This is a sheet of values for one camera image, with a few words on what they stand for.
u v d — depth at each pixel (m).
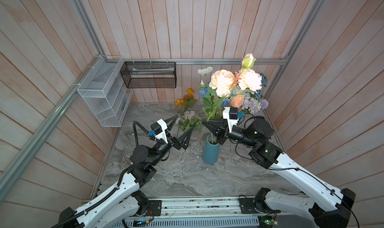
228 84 0.38
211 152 0.76
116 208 0.55
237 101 0.70
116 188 0.46
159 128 0.48
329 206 0.39
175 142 0.52
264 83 0.81
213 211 0.73
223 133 0.51
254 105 0.80
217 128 0.52
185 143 0.54
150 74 1.04
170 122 0.61
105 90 0.69
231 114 0.46
